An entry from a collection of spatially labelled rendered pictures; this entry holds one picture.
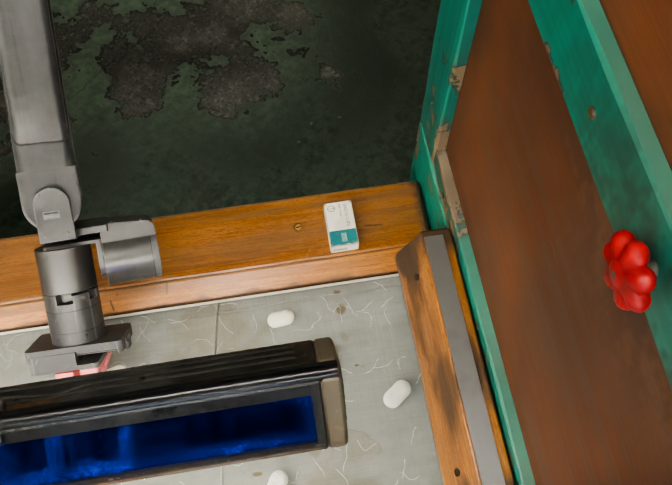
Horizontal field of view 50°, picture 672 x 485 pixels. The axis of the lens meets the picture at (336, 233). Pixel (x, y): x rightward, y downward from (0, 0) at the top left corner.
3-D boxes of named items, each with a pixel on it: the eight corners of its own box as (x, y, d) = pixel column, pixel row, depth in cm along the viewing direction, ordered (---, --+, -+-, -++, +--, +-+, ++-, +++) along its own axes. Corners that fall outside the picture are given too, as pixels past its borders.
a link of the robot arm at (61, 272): (34, 236, 80) (29, 244, 74) (99, 226, 81) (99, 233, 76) (46, 296, 81) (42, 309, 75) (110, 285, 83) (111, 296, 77)
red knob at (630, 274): (587, 255, 40) (614, 219, 36) (625, 250, 41) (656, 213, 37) (612, 328, 39) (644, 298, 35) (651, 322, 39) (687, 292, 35)
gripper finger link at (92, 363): (110, 431, 79) (95, 349, 77) (43, 441, 78) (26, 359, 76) (122, 405, 85) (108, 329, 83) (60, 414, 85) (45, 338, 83)
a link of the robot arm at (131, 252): (35, 179, 80) (29, 190, 72) (141, 165, 83) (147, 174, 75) (55, 283, 83) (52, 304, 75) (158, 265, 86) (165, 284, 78)
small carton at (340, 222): (323, 211, 93) (323, 203, 91) (350, 207, 93) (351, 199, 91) (331, 253, 90) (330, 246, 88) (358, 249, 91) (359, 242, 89)
